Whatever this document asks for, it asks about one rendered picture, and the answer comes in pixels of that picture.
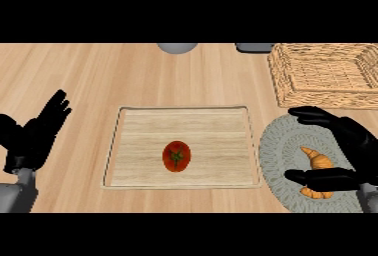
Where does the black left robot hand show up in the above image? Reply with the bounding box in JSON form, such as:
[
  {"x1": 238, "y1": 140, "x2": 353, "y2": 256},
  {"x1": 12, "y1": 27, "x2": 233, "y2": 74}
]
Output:
[{"x1": 0, "y1": 89, "x2": 74, "y2": 175}]

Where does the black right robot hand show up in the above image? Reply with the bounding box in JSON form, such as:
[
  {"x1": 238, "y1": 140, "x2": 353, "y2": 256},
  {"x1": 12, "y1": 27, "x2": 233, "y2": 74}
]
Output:
[{"x1": 283, "y1": 105, "x2": 378, "y2": 193}]

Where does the golden croissant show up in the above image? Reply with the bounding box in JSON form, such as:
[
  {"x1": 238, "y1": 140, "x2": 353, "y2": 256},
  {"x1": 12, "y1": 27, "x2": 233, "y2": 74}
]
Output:
[{"x1": 298, "y1": 146, "x2": 335, "y2": 200}]

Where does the grey round placemat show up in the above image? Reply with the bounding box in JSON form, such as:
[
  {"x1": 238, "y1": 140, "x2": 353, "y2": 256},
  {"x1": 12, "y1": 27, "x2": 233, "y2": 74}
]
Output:
[{"x1": 258, "y1": 113, "x2": 366, "y2": 214}]

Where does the wicker basket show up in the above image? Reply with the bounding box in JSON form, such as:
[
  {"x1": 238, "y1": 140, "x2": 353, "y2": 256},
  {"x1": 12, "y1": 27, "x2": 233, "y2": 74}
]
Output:
[{"x1": 266, "y1": 43, "x2": 378, "y2": 110}]

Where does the red tomato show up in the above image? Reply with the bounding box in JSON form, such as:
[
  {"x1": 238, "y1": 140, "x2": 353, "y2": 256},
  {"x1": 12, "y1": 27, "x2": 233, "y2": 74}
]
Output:
[{"x1": 161, "y1": 140, "x2": 192, "y2": 173}]

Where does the pale wooden tray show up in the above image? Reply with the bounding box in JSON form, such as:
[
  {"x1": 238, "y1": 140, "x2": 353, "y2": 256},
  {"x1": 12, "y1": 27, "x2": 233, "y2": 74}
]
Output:
[{"x1": 100, "y1": 105, "x2": 263, "y2": 190}]

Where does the dark grey appliance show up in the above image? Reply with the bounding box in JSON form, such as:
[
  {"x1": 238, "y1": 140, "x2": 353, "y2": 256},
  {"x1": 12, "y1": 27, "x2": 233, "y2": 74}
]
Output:
[{"x1": 233, "y1": 43, "x2": 276, "y2": 55}]

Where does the grey rounded object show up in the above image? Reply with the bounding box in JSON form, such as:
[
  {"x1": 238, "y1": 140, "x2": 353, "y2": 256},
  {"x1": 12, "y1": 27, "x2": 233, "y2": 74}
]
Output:
[{"x1": 156, "y1": 43, "x2": 199, "y2": 55}]

